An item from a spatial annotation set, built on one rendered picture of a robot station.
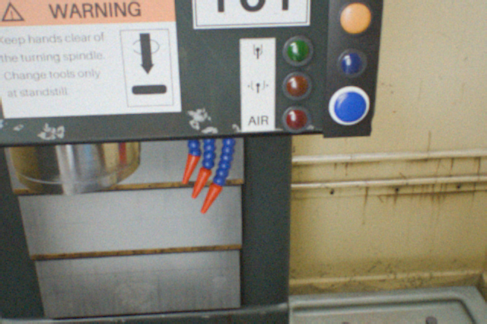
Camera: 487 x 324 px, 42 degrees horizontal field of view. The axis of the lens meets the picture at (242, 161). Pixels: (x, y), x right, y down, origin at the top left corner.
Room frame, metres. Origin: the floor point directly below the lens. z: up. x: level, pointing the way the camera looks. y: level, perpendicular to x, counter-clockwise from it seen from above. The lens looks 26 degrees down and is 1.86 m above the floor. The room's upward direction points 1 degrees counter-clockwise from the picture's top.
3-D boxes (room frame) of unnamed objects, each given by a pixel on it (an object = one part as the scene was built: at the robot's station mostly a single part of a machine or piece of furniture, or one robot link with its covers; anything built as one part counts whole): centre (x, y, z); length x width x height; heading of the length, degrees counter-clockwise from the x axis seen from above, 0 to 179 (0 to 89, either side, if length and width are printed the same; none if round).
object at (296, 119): (0.53, -0.05, 1.64); 0.02 x 0.01 x 0.02; 94
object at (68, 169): (0.72, 0.21, 1.56); 0.16 x 0.16 x 0.12
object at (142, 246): (1.17, 0.24, 1.16); 0.48 x 0.05 x 0.51; 94
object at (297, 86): (0.53, -0.05, 1.67); 0.02 x 0.01 x 0.02; 94
